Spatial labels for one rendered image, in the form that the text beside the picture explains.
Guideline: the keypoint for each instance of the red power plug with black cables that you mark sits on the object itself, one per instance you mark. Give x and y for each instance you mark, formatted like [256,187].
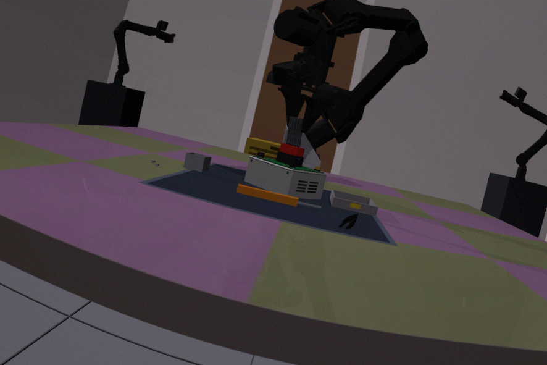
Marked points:
[293,141]

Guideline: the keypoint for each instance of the dark blue work mat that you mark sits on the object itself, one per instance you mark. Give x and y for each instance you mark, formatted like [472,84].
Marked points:
[219,186]

